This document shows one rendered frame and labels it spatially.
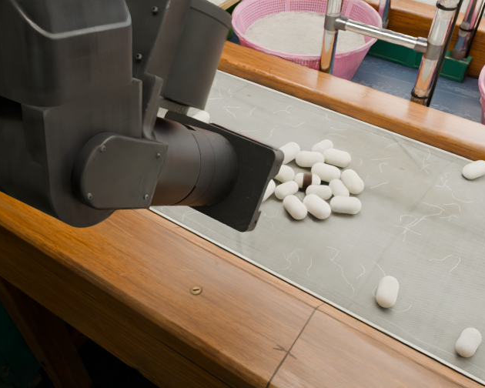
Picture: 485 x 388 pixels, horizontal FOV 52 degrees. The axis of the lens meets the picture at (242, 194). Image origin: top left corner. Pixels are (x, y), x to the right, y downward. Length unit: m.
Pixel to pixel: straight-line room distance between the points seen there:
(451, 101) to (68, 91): 0.81
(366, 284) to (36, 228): 0.36
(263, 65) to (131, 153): 0.58
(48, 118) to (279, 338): 0.32
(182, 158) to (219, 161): 0.05
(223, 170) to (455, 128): 0.44
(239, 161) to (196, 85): 0.10
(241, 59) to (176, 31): 0.54
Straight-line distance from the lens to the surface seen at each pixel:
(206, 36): 0.29
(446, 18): 0.71
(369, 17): 0.99
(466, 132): 0.73
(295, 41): 0.93
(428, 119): 0.73
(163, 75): 0.28
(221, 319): 0.47
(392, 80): 0.97
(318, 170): 0.62
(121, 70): 0.23
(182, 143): 0.30
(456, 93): 0.98
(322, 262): 0.55
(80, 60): 0.21
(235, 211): 0.37
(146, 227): 0.55
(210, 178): 0.33
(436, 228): 0.61
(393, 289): 0.52
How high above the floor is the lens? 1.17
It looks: 45 degrees down
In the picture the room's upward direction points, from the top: straight up
